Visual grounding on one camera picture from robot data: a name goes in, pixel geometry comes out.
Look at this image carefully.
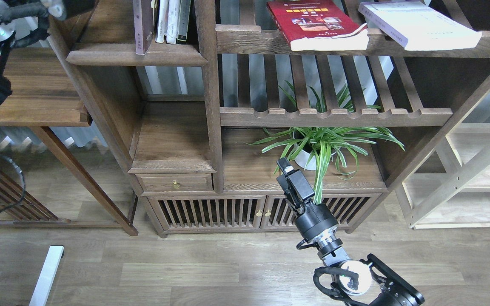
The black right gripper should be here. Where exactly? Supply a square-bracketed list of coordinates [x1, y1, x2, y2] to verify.
[276, 157, 338, 245]

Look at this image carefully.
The white book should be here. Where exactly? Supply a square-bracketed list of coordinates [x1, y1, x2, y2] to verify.
[166, 0, 181, 44]
[155, 0, 169, 43]
[358, 0, 483, 51]

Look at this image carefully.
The dark maroon book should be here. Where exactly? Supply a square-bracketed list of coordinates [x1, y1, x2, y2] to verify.
[132, 0, 158, 56]

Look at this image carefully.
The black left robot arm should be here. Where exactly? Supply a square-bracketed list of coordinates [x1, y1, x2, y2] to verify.
[0, 0, 95, 105]

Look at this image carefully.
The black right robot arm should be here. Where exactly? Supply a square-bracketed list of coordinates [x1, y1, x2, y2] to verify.
[277, 158, 424, 306]

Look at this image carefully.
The light wooden shelf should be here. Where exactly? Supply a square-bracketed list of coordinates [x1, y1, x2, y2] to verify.
[394, 59, 490, 231]

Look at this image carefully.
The right slatted cabinet door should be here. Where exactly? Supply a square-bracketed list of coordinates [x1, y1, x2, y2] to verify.
[256, 193, 380, 231]

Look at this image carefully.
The slatted cabinet door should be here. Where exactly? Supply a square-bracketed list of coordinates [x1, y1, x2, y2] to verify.
[256, 193, 380, 231]
[148, 195, 266, 234]

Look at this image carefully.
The white plant pot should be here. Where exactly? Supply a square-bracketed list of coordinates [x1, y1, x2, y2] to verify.
[292, 131, 336, 171]

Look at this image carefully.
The green spider plant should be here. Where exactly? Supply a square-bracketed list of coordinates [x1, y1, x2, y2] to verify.
[247, 81, 405, 221]

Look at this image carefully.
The dark wooden bookshelf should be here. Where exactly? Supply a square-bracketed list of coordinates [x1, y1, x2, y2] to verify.
[48, 0, 490, 237]

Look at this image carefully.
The left slatted cabinet door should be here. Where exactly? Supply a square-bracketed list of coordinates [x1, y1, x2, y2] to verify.
[148, 195, 266, 234]

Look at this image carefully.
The small wooden drawer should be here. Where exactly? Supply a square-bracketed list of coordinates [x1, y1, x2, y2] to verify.
[136, 173, 213, 192]

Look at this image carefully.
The red book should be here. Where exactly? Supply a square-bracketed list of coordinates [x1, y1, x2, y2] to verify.
[266, 0, 369, 52]

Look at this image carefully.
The dark upright book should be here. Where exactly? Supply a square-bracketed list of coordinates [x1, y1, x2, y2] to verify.
[177, 0, 192, 44]

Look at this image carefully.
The dark wooden side table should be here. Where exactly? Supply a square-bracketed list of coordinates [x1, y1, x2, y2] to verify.
[0, 47, 138, 236]

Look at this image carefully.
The dark slatted wooden rack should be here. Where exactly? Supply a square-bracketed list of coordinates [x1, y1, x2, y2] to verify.
[0, 154, 73, 227]

